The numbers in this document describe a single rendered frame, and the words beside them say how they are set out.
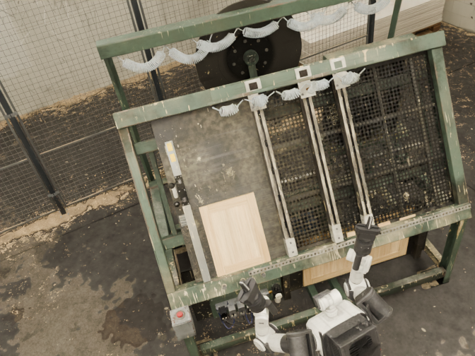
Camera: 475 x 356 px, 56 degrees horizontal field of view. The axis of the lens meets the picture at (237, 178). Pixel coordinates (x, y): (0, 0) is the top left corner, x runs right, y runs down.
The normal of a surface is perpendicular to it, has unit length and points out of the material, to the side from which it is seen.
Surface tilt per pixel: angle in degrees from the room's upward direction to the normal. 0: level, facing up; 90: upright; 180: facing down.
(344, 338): 23
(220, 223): 58
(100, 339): 0
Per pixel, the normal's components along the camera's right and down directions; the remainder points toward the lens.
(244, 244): 0.16, 0.12
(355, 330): -0.30, -0.90
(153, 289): -0.13, -0.75
